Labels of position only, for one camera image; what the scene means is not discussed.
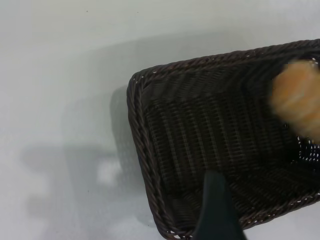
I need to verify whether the black woven wicker basket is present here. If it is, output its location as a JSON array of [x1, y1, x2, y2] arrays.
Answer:
[[126, 38, 320, 240]]

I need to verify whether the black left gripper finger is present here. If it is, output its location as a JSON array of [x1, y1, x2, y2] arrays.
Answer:
[[191, 170, 248, 240]]

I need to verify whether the ridged golden bread loaf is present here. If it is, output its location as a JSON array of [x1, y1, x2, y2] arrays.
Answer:
[[268, 58, 320, 145]]

